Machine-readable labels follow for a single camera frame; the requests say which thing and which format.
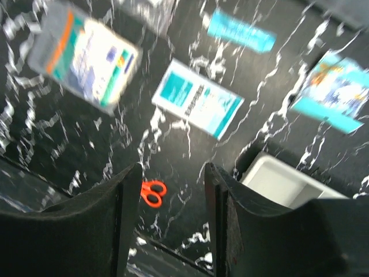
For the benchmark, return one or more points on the orange handled scissors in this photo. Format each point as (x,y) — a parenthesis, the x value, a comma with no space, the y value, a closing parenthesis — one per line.
(152,192)

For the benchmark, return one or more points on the small teal sachet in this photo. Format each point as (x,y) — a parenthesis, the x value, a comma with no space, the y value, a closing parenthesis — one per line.
(228,28)

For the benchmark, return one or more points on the grey plastic tray insert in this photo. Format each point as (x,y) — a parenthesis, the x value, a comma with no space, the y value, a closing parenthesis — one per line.
(283,184)

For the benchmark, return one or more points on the cotton swab packet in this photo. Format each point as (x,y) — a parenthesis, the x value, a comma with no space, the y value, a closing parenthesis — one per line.
(84,56)

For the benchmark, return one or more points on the teal white wipes packet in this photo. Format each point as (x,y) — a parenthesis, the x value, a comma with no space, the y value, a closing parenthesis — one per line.
(196,99)

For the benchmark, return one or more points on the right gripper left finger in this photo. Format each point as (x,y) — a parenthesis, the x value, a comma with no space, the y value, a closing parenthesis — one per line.
(87,235)

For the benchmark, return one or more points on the teal plaster packet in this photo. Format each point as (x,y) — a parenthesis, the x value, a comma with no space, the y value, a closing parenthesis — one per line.
(335,91)

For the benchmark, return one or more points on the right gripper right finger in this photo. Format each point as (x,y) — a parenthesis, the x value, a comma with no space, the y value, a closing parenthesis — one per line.
(252,236)

